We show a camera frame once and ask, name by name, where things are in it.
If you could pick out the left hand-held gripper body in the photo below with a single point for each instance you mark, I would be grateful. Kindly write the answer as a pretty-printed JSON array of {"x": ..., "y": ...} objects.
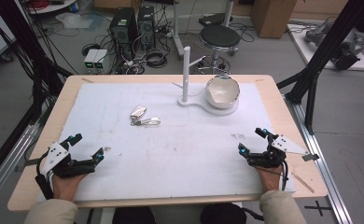
[{"x": 56, "y": 155}]

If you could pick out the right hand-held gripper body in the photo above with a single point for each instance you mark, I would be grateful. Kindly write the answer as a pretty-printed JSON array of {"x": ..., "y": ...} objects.
[{"x": 273, "y": 152}]

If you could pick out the person's right hand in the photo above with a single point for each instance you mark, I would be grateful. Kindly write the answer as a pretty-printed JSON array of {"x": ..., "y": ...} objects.
[{"x": 269, "y": 179}]

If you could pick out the person's left hand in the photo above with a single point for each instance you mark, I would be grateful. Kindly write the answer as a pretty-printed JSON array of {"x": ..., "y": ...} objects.
[{"x": 65, "y": 186}]

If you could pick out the grey tape strip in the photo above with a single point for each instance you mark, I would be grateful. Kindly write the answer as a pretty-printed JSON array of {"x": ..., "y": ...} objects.
[
  {"x": 310, "y": 157},
  {"x": 30, "y": 161}
]

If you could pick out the thin wooden stick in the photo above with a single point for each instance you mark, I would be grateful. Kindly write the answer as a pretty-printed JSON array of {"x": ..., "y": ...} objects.
[{"x": 303, "y": 182}]

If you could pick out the white eggshell-shaped bowl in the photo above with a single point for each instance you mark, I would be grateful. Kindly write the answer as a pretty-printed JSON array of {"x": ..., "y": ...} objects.
[{"x": 223, "y": 91}]

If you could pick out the person's right knee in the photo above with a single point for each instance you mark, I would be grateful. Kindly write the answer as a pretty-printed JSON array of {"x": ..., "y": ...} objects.
[{"x": 223, "y": 214}]

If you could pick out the person's knee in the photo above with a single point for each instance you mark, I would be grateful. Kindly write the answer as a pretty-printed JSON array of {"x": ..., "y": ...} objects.
[
  {"x": 223, "y": 214},
  {"x": 133, "y": 216}
]

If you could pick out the person's left knee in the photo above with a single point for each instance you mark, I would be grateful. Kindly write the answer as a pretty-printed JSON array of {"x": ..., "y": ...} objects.
[{"x": 133, "y": 216}]

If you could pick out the white foam mat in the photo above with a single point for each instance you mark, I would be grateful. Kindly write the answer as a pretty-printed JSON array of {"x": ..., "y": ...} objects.
[{"x": 170, "y": 155}]

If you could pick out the white power supply unit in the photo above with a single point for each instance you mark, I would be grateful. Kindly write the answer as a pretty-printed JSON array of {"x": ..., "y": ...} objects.
[
  {"x": 100, "y": 59},
  {"x": 90, "y": 59}
]

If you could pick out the white stand with round base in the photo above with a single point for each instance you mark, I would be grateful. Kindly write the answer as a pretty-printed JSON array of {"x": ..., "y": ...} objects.
[{"x": 186, "y": 74}]

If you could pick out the black round stool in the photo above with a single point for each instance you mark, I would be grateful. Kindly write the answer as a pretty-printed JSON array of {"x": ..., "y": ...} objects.
[{"x": 219, "y": 36}]

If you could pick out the brown cardboard box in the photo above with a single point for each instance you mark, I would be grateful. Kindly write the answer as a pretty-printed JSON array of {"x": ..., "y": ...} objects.
[{"x": 272, "y": 17}]

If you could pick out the clear plastic bag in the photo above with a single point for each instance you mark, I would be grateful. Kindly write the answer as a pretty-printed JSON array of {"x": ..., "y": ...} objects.
[{"x": 77, "y": 20}]

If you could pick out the large black computer tower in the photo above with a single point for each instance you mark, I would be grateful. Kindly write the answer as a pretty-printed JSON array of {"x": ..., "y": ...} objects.
[{"x": 123, "y": 29}]

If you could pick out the white floor board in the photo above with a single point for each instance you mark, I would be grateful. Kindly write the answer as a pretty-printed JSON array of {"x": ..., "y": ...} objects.
[{"x": 362, "y": 63}]

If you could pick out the flat black device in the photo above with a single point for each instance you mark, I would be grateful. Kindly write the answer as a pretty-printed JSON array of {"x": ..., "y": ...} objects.
[{"x": 214, "y": 19}]

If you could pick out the white desk leg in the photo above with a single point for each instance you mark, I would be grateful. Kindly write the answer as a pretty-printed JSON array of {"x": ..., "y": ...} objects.
[
  {"x": 177, "y": 31},
  {"x": 228, "y": 12}
]

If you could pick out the slim black computer tower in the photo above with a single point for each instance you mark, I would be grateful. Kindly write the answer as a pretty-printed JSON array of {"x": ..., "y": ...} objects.
[{"x": 146, "y": 26}]

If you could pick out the round white table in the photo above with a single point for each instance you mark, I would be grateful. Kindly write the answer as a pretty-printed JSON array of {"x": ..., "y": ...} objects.
[{"x": 51, "y": 6}]

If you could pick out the aluminium rail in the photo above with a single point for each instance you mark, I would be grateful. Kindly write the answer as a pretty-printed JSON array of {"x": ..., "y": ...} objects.
[
  {"x": 6, "y": 166},
  {"x": 323, "y": 168}
]

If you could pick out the black metal frame strut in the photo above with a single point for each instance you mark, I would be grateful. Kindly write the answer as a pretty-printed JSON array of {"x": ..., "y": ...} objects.
[{"x": 324, "y": 53}]

